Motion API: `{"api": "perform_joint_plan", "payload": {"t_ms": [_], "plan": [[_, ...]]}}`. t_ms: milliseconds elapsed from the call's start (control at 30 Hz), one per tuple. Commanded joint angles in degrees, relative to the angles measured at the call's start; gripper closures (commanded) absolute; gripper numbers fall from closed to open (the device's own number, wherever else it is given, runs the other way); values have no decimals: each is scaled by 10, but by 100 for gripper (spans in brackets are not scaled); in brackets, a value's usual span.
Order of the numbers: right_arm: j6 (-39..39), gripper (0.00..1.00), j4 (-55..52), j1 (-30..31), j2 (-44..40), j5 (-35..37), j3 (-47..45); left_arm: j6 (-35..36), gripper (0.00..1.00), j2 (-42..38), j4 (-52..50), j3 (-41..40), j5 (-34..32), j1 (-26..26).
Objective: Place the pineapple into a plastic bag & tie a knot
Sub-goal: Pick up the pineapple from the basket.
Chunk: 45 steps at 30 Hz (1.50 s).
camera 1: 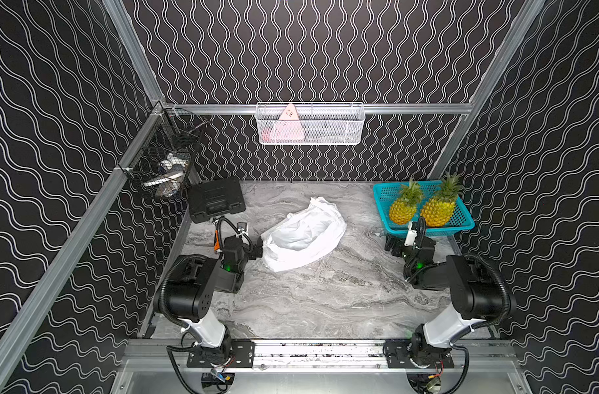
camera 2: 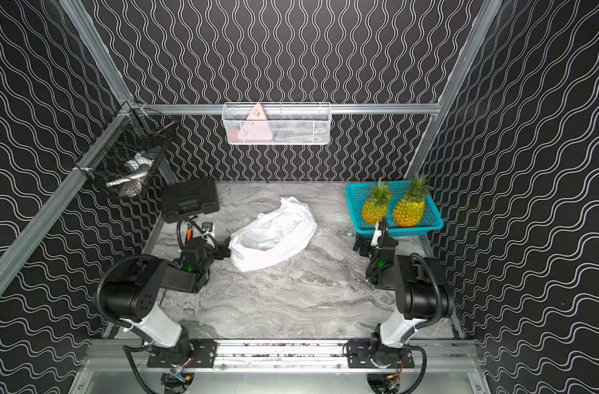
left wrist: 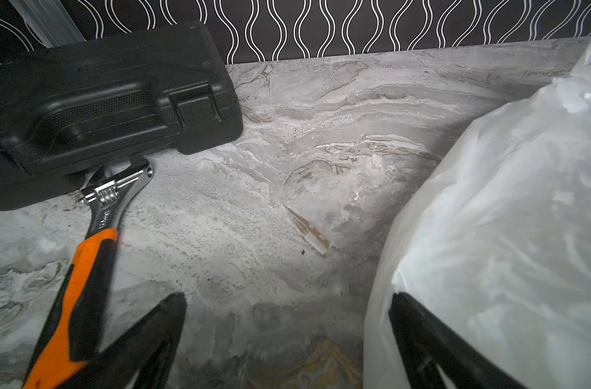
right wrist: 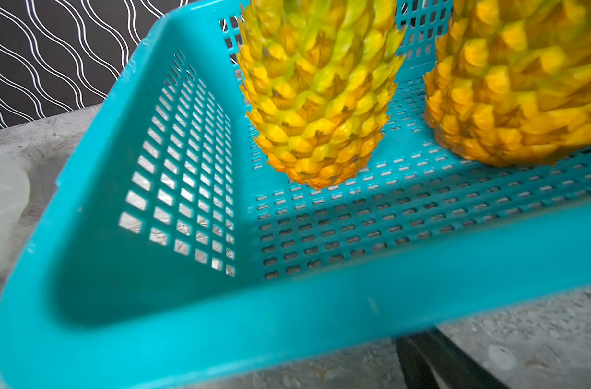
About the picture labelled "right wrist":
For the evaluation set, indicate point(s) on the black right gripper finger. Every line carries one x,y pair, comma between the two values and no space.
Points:
423,356

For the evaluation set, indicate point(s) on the yellow pineapple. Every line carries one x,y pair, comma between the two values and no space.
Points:
319,76
512,82

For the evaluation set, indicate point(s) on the white plastic bag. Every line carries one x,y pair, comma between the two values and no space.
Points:
14,197

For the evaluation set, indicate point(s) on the teal plastic basket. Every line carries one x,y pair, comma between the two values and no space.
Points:
171,253

